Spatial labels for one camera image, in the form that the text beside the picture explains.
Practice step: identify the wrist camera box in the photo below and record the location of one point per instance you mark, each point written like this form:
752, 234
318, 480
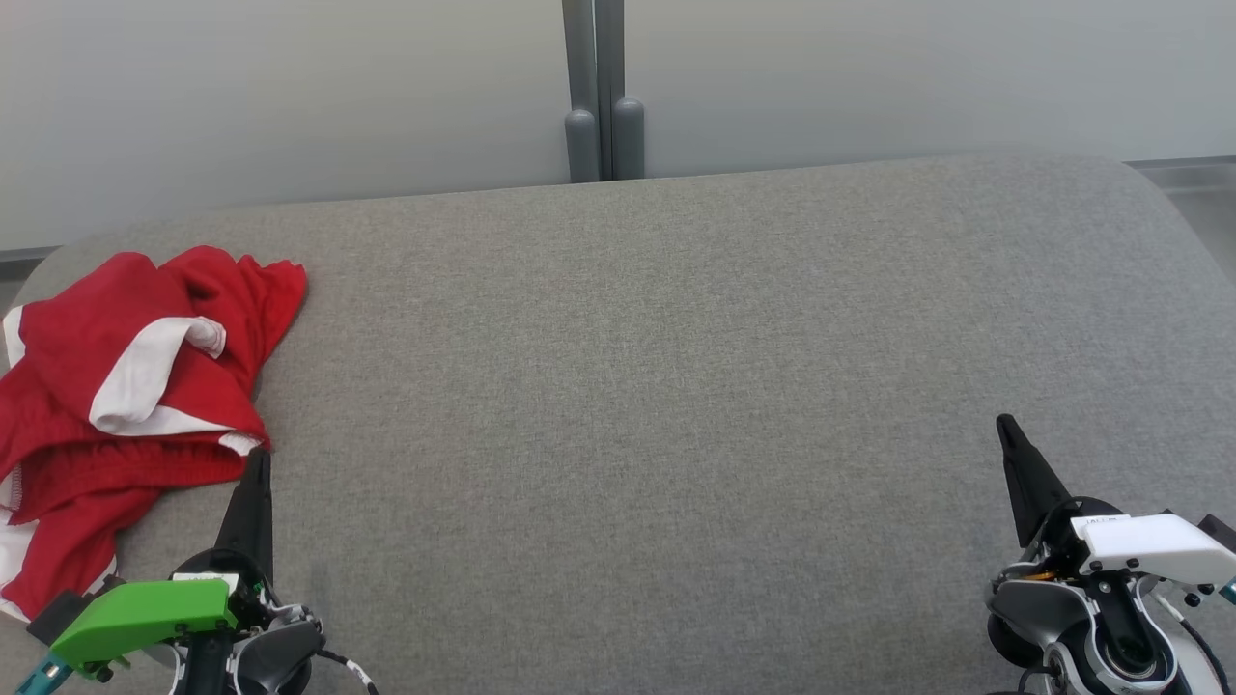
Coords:
1219, 531
56, 610

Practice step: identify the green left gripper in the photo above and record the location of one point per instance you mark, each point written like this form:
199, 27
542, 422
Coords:
145, 613

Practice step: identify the red shorts white stripe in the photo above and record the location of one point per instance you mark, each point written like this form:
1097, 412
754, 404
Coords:
97, 319

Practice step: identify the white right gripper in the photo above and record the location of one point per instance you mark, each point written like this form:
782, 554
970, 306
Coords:
1149, 545

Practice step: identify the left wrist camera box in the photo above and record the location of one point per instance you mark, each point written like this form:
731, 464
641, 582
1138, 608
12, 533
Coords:
56, 610

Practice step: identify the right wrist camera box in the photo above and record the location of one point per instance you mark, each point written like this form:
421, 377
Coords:
1219, 531

